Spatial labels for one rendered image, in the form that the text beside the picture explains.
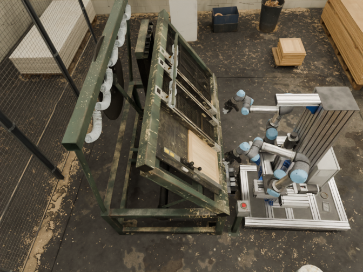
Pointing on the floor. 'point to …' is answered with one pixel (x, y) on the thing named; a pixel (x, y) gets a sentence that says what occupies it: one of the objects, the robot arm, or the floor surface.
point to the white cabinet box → (185, 18)
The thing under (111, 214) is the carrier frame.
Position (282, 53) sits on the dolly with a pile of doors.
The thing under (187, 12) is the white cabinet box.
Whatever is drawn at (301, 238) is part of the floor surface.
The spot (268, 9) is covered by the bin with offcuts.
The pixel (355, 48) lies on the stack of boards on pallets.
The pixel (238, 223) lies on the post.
